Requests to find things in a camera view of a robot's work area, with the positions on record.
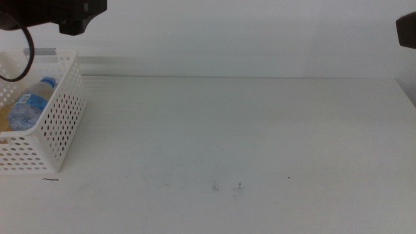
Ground clear water bottle blue label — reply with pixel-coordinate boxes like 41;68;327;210
8;76;59;132

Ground yellow tea bottle green label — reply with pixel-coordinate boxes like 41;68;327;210
0;103;16;133

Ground white perforated plastic basket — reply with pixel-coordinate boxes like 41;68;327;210
0;48;88;174

